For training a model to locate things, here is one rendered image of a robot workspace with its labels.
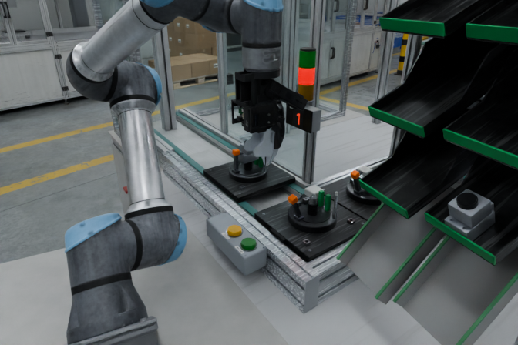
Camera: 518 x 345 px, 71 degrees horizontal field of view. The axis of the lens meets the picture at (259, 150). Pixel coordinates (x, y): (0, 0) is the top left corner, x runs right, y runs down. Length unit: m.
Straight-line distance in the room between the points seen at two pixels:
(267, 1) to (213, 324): 0.71
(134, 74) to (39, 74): 5.10
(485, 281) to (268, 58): 0.57
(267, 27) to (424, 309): 0.61
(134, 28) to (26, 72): 5.31
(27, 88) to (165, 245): 5.30
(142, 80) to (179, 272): 0.53
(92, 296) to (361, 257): 0.57
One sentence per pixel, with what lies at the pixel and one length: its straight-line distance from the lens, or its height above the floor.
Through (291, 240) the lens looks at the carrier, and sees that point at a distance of 0.98.
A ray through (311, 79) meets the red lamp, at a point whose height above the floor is 1.33.
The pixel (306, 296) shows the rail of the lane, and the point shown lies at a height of 0.91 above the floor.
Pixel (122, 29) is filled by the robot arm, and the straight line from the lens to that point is 0.77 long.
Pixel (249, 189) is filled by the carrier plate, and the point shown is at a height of 0.97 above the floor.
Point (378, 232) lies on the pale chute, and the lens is 0.89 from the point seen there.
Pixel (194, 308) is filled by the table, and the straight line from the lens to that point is 0.98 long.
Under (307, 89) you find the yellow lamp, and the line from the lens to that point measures 1.12.
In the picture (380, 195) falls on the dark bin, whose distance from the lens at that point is 0.75.
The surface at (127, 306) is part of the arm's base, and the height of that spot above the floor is 1.00.
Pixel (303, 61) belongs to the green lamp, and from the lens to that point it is 1.10.
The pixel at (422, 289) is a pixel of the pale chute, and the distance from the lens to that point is 0.84.
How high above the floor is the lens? 1.57
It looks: 24 degrees down
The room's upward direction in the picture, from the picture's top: straight up
